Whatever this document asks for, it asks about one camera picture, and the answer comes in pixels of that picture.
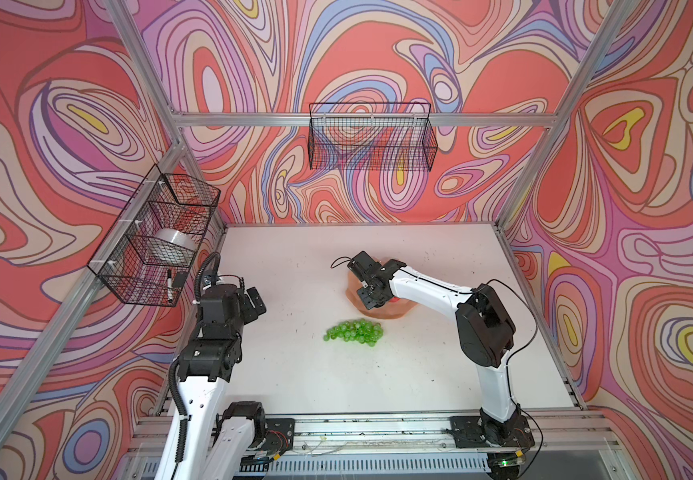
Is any black wire basket left wall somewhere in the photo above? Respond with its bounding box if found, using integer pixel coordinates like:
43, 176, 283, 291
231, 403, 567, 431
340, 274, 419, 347
88, 166, 220, 307

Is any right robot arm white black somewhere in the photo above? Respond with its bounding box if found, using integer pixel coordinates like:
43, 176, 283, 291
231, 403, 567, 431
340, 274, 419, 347
347, 251, 517, 425

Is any green fake grape bunch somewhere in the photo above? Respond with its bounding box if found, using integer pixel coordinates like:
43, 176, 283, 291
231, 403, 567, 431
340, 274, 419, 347
322, 319, 384, 347

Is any pink flower-shaped fruit bowl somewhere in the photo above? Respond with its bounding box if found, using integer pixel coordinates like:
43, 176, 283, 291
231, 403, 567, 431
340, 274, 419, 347
345, 257, 419, 320

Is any black wire basket back wall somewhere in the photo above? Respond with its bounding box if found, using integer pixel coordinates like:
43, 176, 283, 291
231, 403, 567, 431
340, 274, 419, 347
308, 100, 438, 172

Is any black marker pen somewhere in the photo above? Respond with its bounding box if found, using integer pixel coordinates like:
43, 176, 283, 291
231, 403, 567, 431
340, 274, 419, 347
166, 269, 174, 304

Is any silver tape roll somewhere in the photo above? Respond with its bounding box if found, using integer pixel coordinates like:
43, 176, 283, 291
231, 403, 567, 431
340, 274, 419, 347
152, 228, 196, 255

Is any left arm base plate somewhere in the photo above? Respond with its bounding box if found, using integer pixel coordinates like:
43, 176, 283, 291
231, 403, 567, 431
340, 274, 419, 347
248, 417, 296, 455

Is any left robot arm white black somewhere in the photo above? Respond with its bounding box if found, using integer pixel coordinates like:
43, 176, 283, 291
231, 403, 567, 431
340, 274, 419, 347
156, 283, 266, 479

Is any black wire basket wall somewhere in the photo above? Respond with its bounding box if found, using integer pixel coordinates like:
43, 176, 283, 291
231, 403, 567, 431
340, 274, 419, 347
308, 100, 438, 172
88, 166, 220, 307

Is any aluminium front rail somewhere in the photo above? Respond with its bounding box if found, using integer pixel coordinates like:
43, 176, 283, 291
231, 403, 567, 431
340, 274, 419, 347
111, 410, 629, 480

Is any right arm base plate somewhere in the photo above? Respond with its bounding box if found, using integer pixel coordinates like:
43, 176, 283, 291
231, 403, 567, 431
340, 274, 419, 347
448, 414, 535, 450

